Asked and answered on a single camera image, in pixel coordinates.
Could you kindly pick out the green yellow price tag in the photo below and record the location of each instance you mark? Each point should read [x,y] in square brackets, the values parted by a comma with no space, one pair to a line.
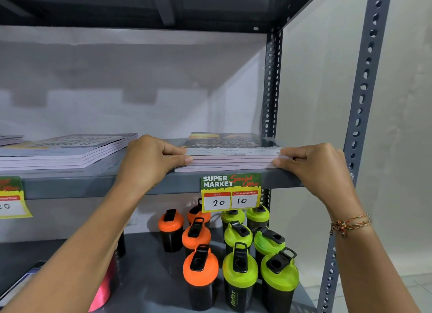
[11,201]
[231,193]

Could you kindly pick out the group of green-lid shaker bottles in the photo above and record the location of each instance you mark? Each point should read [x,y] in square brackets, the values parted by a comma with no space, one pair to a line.
[240,282]

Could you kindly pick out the person's left forearm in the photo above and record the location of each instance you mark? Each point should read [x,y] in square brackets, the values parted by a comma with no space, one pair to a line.
[74,255]

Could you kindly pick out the person's right hand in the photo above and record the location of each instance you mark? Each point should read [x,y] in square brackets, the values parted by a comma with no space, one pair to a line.
[320,171]

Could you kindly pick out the pale-cover notebook stack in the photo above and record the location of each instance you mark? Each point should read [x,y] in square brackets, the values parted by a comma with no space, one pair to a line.
[67,150]
[10,139]

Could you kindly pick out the dark-cover notebook stack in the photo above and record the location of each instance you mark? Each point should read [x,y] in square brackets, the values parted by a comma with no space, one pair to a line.
[229,154]

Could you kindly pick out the person's right forearm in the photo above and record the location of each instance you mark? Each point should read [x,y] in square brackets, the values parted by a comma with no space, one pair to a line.
[368,272]

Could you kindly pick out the person's left thumb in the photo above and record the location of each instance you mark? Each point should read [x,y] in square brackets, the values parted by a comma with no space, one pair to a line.
[179,161]

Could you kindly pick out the grey metal shelf rack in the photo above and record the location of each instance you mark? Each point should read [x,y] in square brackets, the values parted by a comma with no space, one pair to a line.
[84,188]

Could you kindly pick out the orange-lid black shaker bottle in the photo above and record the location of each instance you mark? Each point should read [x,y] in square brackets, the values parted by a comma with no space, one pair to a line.
[171,233]
[196,239]
[200,282]
[198,215]

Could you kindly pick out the person's left hand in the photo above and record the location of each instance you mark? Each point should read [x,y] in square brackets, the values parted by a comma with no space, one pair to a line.
[141,161]

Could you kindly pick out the person's right thumb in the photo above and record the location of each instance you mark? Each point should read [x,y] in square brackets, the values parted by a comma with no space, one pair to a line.
[285,163]

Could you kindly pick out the pink bottle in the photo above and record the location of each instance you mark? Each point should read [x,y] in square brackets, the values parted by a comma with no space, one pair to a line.
[103,289]

